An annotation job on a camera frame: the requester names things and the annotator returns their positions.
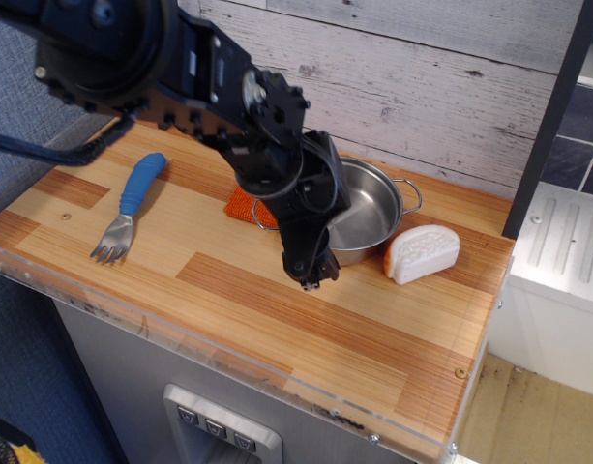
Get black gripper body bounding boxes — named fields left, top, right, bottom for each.
left=218, top=130, right=350, bottom=242

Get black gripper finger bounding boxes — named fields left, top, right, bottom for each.
left=303, top=246, right=341, bottom=291
left=280, top=226, right=329, bottom=285

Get silver pot with handles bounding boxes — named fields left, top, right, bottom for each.
left=251, top=155, right=423, bottom=268

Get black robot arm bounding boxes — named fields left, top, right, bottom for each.
left=0, top=1, right=350, bottom=290

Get orange knitted rag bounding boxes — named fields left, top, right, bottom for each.
left=223, top=187, right=278, bottom=229

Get white toy cheese wedge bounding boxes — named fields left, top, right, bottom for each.
left=383, top=224, right=460, bottom=285

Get clear acrylic table guard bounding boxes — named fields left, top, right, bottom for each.
left=0, top=230, right=513, bottom=463

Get silver cabinet button panel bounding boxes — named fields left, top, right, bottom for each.
left=163, top=384, right=283, bottom=463

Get white toy sink unit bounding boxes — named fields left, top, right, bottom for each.
left=488, top=183, right=593, bottom=394

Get blue handled toy fork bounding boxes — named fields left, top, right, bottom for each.
left=89, top=153, right=167, bottom=264

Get black braided cable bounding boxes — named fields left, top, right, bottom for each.
left=0, top=115, right=135, bottom=168

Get dark right shelf post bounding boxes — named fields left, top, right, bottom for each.
left=502, top=0, right=593, bottom=240

